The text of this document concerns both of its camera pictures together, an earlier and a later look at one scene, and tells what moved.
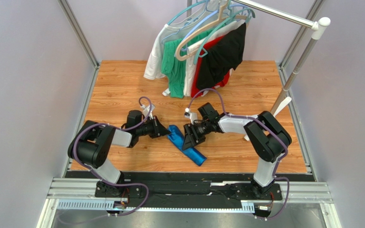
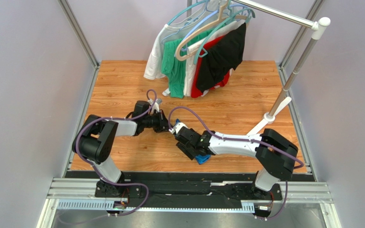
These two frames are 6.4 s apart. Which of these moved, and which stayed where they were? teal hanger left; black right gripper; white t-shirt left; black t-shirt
Moved: black right gripper
Stayed: black t-shirt; white t-shirt left; teal hanger left
